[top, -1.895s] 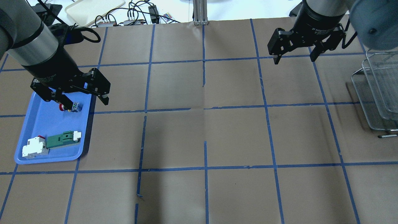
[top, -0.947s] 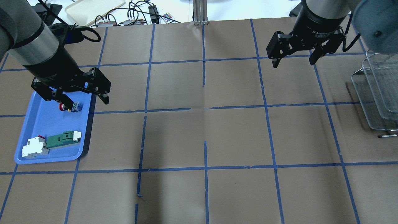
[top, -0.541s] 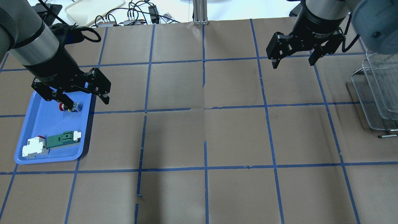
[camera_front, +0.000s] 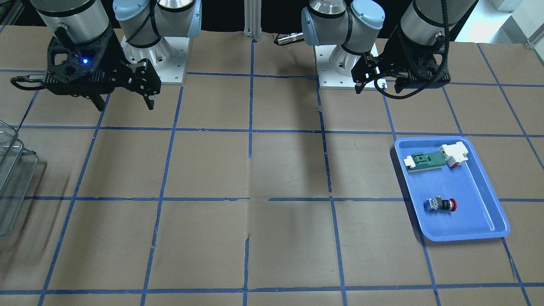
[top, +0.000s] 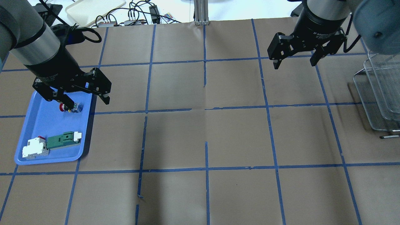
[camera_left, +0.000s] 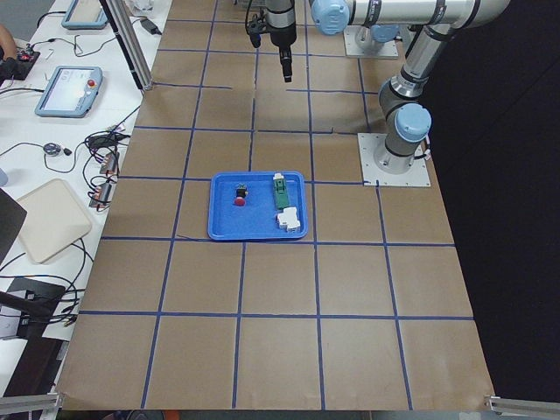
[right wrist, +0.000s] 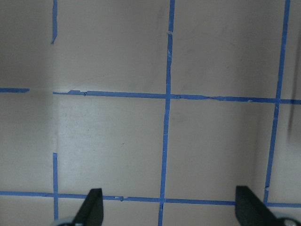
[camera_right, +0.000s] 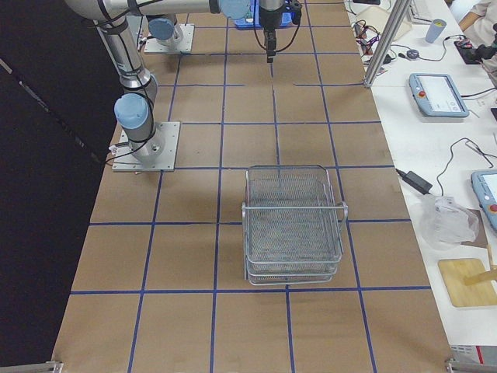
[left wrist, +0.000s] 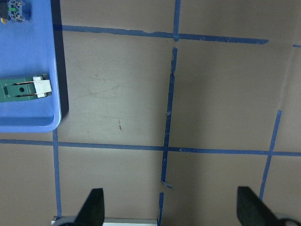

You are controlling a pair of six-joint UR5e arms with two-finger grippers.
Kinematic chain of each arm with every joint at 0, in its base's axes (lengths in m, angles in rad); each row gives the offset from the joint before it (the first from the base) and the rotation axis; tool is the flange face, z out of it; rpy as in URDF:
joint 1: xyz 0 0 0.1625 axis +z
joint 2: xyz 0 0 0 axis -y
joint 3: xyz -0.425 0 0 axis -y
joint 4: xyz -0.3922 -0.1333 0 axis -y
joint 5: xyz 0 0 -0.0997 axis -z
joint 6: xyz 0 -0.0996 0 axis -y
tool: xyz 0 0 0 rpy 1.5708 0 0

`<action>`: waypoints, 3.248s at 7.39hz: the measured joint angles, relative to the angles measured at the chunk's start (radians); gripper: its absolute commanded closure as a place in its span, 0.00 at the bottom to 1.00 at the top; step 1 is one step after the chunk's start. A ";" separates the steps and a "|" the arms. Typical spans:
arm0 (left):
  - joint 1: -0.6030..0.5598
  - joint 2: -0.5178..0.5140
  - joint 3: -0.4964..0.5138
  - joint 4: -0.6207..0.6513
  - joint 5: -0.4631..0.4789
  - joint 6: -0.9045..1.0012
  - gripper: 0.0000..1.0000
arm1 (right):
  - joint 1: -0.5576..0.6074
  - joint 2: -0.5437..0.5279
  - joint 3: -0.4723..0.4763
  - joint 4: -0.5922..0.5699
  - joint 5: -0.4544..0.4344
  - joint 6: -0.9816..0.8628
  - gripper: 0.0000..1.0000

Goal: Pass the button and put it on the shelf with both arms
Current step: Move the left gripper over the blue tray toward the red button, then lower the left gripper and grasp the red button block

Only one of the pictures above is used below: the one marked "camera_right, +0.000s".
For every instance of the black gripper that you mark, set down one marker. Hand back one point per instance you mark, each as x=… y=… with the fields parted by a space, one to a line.
x=268 y=16

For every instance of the small circuit board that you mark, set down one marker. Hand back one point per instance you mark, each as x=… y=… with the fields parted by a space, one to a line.
x=367 y=45
x=360 y=30

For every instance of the black round puck device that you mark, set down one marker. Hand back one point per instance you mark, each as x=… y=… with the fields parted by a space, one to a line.
x=412 y=54

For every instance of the light blue cup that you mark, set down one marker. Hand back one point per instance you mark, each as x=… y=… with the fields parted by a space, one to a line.
x=436 y=27

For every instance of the far blue teach pendant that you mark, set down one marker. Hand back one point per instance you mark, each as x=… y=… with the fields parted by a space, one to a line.
x=437 y=96

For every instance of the blue teach pendant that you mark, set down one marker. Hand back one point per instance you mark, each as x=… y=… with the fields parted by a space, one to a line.
x=437 y=96
x=484 y=187

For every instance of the black power adapter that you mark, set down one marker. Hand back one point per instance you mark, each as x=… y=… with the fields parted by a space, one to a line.
x=415 y=181

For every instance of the black joystick controller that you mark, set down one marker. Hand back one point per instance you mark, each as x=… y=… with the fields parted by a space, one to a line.
x=475 y=55

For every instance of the clear plastic bag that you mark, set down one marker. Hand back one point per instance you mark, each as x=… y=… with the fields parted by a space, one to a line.
x=445 y=221

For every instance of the near blue teach pendant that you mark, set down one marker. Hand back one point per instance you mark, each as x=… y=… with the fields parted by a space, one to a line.
x=484 y=187

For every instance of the wooden cutting board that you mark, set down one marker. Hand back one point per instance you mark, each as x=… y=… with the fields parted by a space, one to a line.
x=468 y=283

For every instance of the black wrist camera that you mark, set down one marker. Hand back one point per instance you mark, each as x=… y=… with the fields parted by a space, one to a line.
x=295 y=8

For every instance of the aluminium frame post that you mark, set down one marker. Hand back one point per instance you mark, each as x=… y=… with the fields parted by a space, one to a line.
x=391 y=28

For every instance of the silver wire mesh shelf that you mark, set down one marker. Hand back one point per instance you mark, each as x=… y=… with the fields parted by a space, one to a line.
x=291 y=225

